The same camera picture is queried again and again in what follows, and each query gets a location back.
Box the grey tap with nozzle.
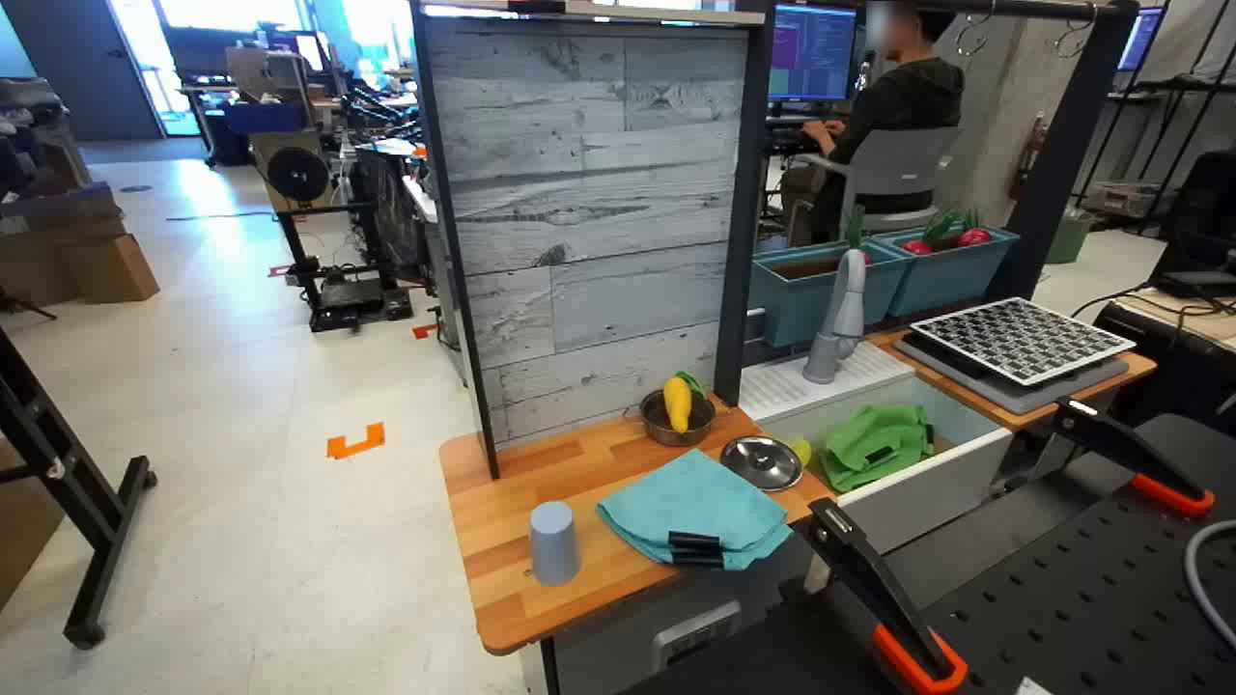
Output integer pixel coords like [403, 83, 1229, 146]
[798, 247, 871, 384]

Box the dark bowl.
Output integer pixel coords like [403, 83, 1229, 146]
[638, 384, 717, 450]

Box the grey wood pattern back panel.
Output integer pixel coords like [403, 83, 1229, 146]
[421, 15, 757, 454]

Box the teal cloth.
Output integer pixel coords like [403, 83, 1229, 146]
[595, 449, 794, 576]

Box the small metal bowl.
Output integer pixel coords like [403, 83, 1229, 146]
[717, 432, 808, 495]

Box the teal plastic bin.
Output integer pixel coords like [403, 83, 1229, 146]
[749, 238, 913, 352]
[884, 226, 1022, 324]

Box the wooden countertop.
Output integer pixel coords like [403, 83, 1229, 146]
[438, 395, 843, 656]

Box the grey cup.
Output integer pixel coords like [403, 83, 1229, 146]
[524, 499, 584, 589]

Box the small black clip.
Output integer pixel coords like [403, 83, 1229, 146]
[665, 526, 731, 570]

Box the green cloth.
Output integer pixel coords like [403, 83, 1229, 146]
[815, 402, 938, 499]

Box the black equipment cart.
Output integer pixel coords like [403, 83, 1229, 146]
[247, 124, 416, 335]

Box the white sink basin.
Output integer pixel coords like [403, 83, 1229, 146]
[738, 341, 1020, 554]

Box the white monitor back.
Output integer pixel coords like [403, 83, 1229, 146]
[790, 124, 965, 249]

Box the computer monitor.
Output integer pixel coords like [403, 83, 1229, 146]
[763, 0, 866, 114]

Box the red toy radish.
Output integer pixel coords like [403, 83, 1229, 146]
[898, 207, 998, 259]

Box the seated person in black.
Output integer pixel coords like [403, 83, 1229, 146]
[776, 5, 968, 247]

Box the checkerboard calibration board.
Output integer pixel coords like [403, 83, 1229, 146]
[902, 293, 1138, 395]

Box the narrow wooden counter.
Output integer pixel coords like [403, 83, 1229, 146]
[870, 319, 1162, 437]

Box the cardboard boxes stack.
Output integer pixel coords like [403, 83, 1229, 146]
[0, 182, 162, 307]

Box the black metal stand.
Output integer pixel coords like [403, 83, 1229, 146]
[0, 324, 162, 653]

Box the black frame post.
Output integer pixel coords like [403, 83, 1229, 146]
[712, 10, 776, 410]

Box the black clamp orange handle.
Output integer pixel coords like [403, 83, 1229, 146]
[1043, 398, 1220, 526]
[788, 499, 972, 695]

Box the grey cable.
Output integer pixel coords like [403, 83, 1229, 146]
[1183, 518, 1236, 649]

